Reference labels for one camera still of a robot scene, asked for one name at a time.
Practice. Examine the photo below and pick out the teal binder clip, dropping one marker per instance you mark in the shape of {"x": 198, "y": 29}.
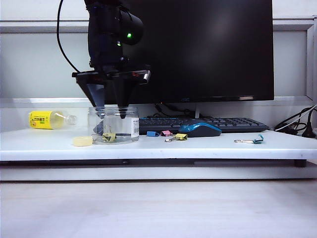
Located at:
{"x": 258, "y": 141}

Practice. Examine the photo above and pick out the blue and black mouse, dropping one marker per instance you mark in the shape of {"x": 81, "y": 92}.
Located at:
{"x": 203, "y": 131}

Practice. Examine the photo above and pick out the pink binder clip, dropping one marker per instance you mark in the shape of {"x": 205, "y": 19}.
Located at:
{"x": 166, "y": 133}

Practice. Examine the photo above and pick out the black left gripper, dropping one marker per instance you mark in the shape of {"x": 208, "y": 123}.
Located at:
{"x": 119, "y": 74}

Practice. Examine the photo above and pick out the yellow binder clip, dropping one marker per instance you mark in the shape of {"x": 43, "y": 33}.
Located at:
{"x": 109, "y": 138}
{"x": 182, "y": 137}

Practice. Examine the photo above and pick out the grey aluminium partition frame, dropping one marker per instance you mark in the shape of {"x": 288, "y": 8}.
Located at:
{"x": 37, "y": 26}

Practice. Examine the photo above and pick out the black computer monitor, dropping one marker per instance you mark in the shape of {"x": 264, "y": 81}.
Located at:
{"x": 210, "y": 49}

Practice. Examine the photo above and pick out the blue binder clip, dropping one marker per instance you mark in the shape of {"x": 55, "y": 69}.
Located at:
{"x": 151, "y": 134}

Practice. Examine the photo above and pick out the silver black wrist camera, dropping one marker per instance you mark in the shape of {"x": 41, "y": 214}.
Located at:
{"x": 146, "y": 77}

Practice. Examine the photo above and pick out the round transparent plastic jar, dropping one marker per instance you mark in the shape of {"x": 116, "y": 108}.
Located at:
{"x": 128, "y": 129}

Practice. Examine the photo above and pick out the black board foot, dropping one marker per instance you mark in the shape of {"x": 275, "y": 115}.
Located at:
{"x": 299, "y": 164}

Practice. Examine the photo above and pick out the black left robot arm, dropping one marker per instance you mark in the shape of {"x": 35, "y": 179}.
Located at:
{"x": 106, "y": 37}

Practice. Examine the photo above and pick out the black power plug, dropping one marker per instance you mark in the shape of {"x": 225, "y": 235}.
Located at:
{"x": 308, "y": 134}

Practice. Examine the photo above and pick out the pale yellow tape roll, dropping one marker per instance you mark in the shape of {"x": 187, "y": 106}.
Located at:
{"x": 81, "y": 141}

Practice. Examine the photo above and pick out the yellow labelled plastic bottle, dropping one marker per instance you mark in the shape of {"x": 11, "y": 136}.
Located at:
{"x": 39, "y": 120}

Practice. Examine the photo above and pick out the white raised desk board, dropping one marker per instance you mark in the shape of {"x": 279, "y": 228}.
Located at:
{"x": 173, "y": 151}

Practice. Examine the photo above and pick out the black computer keyboard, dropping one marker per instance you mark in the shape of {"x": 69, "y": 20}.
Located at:
{"x": 235, "y": 124}

